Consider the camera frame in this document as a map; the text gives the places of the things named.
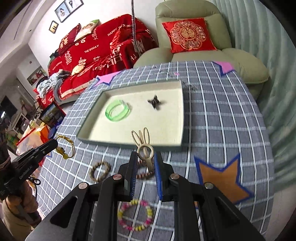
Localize brown beaded bracelet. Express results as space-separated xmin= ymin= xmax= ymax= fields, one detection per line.
xmin=135 ymin=161 xmax=156 ymax=181

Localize gold bunny ear hair clip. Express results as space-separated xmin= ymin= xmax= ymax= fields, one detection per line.
xmin=131 ymin=127 xmax=154 ymax=172

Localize tan braided rope bracelet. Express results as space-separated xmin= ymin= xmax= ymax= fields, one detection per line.
xmin=89 ymin=160 xmax=112 ymax=183

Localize pink yellow beaded bracelet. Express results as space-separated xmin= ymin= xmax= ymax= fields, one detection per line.
xmin=117 ymin=199 xmax=154 ymax=232

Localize yellow cord charm bracelet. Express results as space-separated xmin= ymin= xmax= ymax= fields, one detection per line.
xmin=55 ymin=134 xmax=76 ymax=160

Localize operator left hand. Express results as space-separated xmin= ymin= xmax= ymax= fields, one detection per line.
xmin=5 ymin=181 xmax=38 ymax=215

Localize orange gift bag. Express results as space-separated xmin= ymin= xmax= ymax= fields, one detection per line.
xmin=16 ymin=126 xmax=49 ymax=156

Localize orange star sticker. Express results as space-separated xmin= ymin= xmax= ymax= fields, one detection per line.
xmin=194 ymin=154 xmax=254 ymax=204

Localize green translucent bangle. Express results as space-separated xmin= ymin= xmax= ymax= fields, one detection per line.
xmin=105 ymin=100 xmax=130 ymax=122

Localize shallow grey-green tray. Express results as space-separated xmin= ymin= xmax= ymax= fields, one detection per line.
xmin=77 ymin=79 xmax=184 ymax=151

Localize dark printed box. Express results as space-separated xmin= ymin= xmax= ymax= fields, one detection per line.
xmin=39 ymin=101 xmax=66 ymax=128

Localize grey checked tablecloth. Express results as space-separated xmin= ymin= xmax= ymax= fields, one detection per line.
xmin=38 ymin=61 xmax=274 ymax=234

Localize black claw hair clip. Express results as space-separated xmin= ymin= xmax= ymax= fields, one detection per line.
xmin=147 ymin=95 xmax=161 ymax=109

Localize pink star sticker left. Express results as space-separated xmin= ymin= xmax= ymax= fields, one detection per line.
xmin=90 ymin=71 xmax=121 ymax=89

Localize pink star sticker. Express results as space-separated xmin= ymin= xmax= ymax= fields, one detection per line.
xmin=212 ymin=61 xmax=235 ymax=77
xmin=90 ymin=71 xmax=121 ymax=89

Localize grey crumpled clothes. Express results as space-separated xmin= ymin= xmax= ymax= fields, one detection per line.
xmin=36 ymin=69 xmax=70 ymax=98

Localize pink star sticker right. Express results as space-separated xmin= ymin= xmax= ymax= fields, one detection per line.
xmin=212 ymin=61 xmax=235 ymax=77

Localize red printed blanket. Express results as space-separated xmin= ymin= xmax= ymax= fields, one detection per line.
xmin=36 ymin=14 xmax=157 ymax=108

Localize red embroidered cushion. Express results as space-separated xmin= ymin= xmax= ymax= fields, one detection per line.
xmin=162 ymin=18 xmax=216 ymax=54

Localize dark red pillow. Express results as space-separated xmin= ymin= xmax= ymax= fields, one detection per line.
xmin=58 ymin=24 xmax=81 ymax=56

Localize beige patterned pillow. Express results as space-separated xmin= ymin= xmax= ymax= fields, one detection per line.
xmin=74 ymin=20 xmax=99 ymax=42

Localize small framed picture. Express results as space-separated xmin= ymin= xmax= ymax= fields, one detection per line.
xmin=49 ymin=21 xmax=59 ymax=34

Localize teal pleated curtain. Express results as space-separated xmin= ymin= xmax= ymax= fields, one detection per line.
xmin=208 ymin=0 xmax=296 ymax=186

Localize large framed pictures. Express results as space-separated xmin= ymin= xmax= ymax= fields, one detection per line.
xmin=55 ymin=0 xmax=84 ymax=23

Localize hanging grey cable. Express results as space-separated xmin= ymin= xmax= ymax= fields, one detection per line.
xmin=130 ymin=0 xmax=143 ymax=56

